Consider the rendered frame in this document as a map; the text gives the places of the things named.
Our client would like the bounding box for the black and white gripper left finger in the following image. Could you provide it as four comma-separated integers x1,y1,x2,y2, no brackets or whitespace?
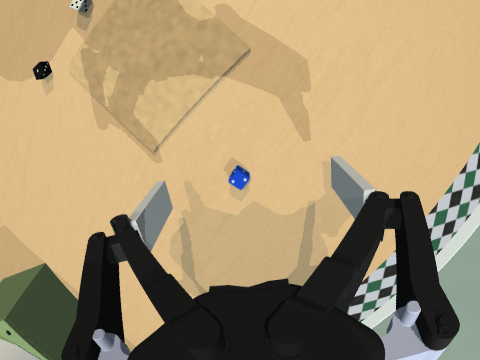
61,181,225,360

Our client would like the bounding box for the blue die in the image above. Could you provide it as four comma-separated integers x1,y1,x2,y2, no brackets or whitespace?
228,165,250,190

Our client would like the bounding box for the tan square mat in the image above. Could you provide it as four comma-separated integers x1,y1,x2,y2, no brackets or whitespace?
67,0,250,152

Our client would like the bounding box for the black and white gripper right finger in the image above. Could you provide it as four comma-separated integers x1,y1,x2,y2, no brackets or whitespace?
268,156,460,360

